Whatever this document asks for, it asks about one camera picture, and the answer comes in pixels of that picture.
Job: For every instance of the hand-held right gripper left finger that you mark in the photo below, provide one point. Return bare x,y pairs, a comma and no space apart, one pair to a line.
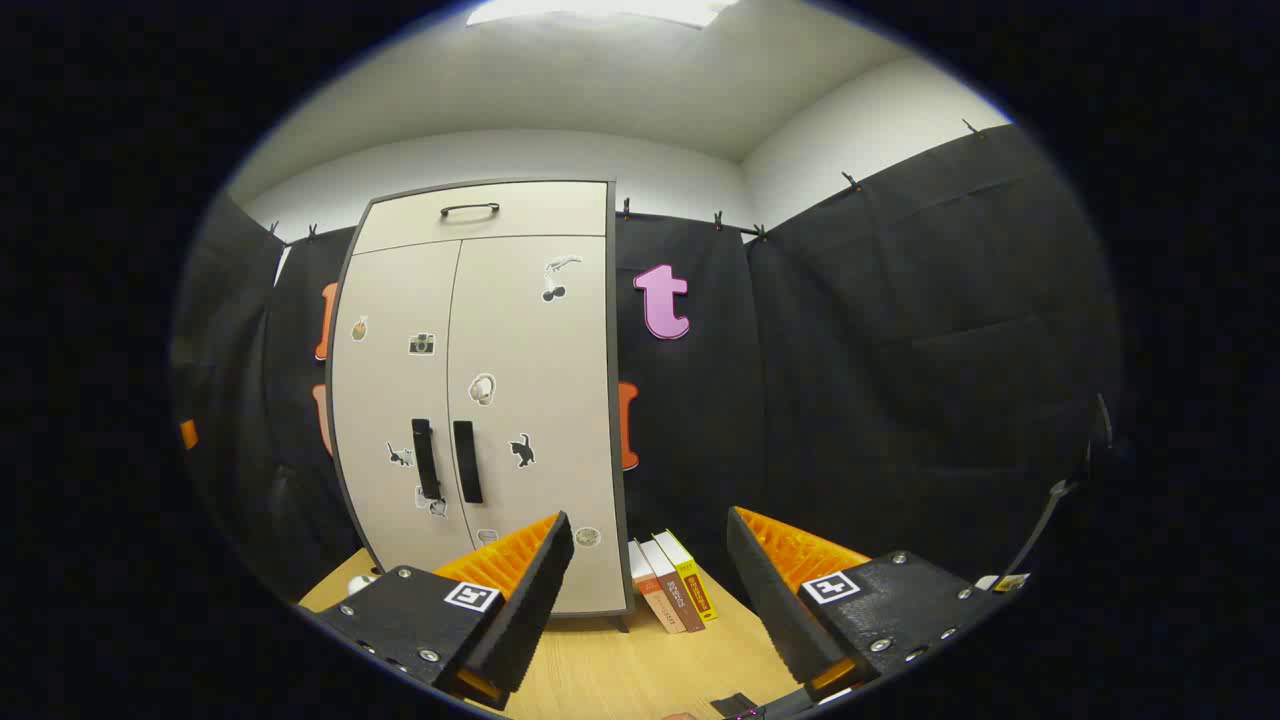
525,610

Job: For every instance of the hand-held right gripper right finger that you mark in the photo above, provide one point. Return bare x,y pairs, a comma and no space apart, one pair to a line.
775,600

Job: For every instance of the beige cabinet door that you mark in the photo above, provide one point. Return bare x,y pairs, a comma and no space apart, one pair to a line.
380,400
560,380

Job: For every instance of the beige double-door shoe cabinet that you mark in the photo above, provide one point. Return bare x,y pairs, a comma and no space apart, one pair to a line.
400,226

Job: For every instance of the white orange-spined book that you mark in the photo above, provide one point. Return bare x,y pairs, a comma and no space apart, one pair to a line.
650,595

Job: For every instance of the small white rounded object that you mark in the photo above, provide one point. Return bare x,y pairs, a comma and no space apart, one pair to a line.
363,582

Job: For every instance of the black backdrop cloth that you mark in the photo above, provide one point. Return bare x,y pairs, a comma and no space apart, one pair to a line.
900,350

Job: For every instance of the black metal stand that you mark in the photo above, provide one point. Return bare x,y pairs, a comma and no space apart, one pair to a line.
1050,510

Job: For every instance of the ceiling light panel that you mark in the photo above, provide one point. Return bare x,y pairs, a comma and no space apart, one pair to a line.
600,10

